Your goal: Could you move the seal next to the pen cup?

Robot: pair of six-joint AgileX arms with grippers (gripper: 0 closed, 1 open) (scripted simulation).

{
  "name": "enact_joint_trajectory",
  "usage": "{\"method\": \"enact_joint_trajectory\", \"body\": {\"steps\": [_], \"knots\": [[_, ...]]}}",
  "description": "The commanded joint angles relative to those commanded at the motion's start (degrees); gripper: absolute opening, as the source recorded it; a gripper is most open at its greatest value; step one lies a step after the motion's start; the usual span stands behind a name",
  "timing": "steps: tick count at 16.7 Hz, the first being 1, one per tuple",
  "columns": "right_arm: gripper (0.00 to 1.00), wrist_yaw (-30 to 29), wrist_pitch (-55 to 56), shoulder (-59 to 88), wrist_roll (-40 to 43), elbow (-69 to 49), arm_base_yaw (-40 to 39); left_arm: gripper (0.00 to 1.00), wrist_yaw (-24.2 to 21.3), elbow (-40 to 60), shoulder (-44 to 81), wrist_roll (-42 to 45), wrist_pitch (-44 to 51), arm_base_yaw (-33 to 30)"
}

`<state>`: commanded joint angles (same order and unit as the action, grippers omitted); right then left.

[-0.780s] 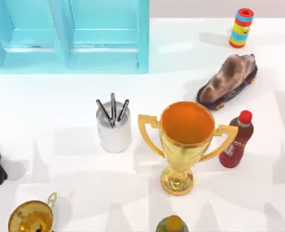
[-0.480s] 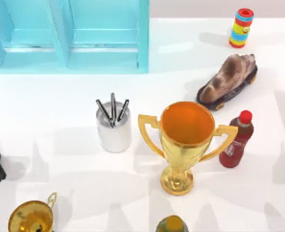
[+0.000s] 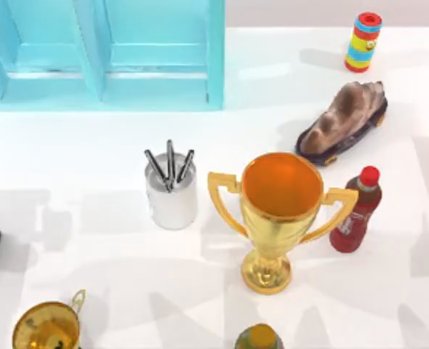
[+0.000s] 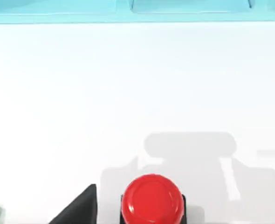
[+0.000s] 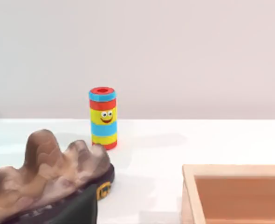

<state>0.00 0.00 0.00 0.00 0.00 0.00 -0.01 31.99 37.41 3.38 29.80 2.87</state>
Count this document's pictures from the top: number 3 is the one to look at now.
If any black and silver pen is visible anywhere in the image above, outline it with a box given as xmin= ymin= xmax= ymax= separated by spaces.
xmin=166 ymin=139 xmax=175 ymax=190
xmin=176 ymin=149 xmax=196 ymax=184
xmin=143 ymin=149 xmax=172 ymax=193

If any white pen cup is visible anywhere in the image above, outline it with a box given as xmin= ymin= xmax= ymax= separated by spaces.
xmin=145 ymin=153 xmax=199 ymax=230

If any large gold trophy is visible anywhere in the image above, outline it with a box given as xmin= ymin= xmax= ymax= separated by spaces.
xmin=207 ymin=151 xmax=359 ymax=296

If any red bottle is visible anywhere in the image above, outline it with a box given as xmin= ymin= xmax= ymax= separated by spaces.
xmin=329 ymin=166 xmax=382 ymax=253

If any green bottle with yellow cap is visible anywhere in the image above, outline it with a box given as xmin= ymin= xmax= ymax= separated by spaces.
xmin=234 ymin=323 xmax=284 ymax=349

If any light blue rack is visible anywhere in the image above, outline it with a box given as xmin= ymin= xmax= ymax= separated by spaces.
xmin=0 ymin=0 xmax=225 ymax=113

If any stack of coloured rings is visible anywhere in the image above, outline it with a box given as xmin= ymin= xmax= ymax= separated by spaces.
xmin=344 ymin=12 xmax=383 ymax=73

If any small gold trophy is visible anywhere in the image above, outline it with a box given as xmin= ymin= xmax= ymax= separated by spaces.
xmin=12 ymin=289 xmax=87 ymax=349

